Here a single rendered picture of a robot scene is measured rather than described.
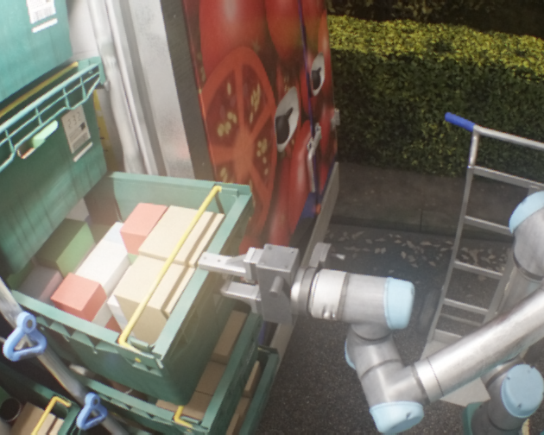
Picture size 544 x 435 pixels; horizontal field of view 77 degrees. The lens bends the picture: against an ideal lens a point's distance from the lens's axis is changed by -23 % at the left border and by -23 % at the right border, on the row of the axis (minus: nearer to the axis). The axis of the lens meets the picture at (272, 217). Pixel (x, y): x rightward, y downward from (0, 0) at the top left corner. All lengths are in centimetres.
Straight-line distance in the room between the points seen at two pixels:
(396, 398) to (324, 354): 164
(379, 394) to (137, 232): 53
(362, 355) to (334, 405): 142
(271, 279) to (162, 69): 43
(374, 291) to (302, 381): 158
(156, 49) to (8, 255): 46
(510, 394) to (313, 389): 133
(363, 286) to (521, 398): 54
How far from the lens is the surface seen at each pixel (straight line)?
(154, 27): 79
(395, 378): 64
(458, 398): 218
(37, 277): 91
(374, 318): 62
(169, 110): 84
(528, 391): 102
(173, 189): 88
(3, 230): 73
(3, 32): 73
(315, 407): 209
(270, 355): 121
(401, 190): 314
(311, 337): 232
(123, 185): 95
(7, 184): 72
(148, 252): 79
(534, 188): 159
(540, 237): 75
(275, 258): 62
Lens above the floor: 189
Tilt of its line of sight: 38 degrees down
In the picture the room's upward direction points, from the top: 8 degrees counter-clockwise
